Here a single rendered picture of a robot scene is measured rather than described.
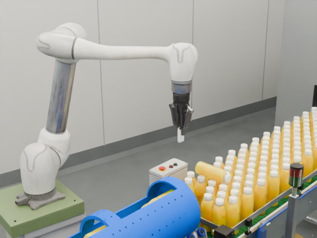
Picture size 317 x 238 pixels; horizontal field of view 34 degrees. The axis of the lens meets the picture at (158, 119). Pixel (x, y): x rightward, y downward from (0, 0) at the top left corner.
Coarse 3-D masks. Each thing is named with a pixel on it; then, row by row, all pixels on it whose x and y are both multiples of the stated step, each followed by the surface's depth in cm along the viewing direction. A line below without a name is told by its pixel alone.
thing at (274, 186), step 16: (272, 144) 316; (304, 144) 314; (256, 160) 298; (304, 160) 301; (240, 176) 277; (256, 176) 283; (272, 176) 276; (288, 176) 284; (304, 176) 304; (256, 192) 269; (272, 192) 278; (256, 208) 272
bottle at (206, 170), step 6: (198, 162) 273; (204, 162) 273; (198, 168) 271; (204, 168) 269; (210, 168) 268; (216, 168) 267; (204, 174) 270; (210, 174) 267; (216, 174) 265; (222, 174) 264; (216, 180) 266; (222, 180) 265
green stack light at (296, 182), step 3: (291, 177) 247; (288, 180) 250; (291, 180) 247; (294, 180) 246; (297, 180) 246; (300, 180) 246; (288, 183) 250; (291, 183) 248; (294, 183) 247; (297, 183) 246; (300, 183) 247; (294, 186) 247; (297, 186) 247; (300, 186) 248
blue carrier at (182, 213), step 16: (160, 192) 251; (176, 192) 232; (192, 192) 236; (128, 208) 242; (144, 208) 219; (160, 208) 222; (176, 208) 227; (192, 208) 233; (96, 224) 229; (112, 224) 207; (128, 224) 210; (144, 224) 214; (160, 224) 219; (176, 224) 225; (192, 224) 234
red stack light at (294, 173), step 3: (291, 168) 246; (303, 168) 246; (291, 171) 246; (294, 171) 245; (297, 171) 244; (300, 171) 244; (291, 174) 246; (294, 174) 245; (297, 174) 245; (300, 174) 245; (294, 177) 246; (297, 177) 245; (300, 177) 246
